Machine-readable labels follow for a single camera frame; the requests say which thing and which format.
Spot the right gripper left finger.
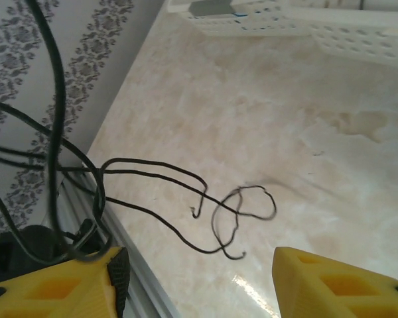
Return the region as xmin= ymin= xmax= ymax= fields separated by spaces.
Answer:
xmin=0 ymin=246 xmax=131 ymax=318

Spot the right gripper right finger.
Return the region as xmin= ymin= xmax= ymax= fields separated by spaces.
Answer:
xmin=273 ymin=246 xmax=398 ymax=318

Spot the black thin wire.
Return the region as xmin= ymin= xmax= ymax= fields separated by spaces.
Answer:
xmin=101 ymin=187 xmax=245 ymax=255
xmin=25 ymin=0 xmax=102 ymax=264
xmin=101 ymin=168 xmax=278 ymax=261
xmin=98 ymin=158 xmax=208 ymax=219

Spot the large white slotted basket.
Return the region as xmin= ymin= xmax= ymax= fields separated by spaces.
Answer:
xmin=285 ymin=0 xmax=398 ymax=69

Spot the small white round-hole basket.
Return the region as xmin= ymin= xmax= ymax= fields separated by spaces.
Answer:
xmin=167 ymin=0 xmax=311 ymax=37

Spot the aluminium mounting rail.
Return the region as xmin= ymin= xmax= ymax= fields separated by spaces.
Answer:
xmin=58 ymin=165 xmax=182 ymax=318

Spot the bundle of coloured wires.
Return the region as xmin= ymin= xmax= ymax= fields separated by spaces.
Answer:
xmin=0 ymin=97 xmax=107 ymax=262

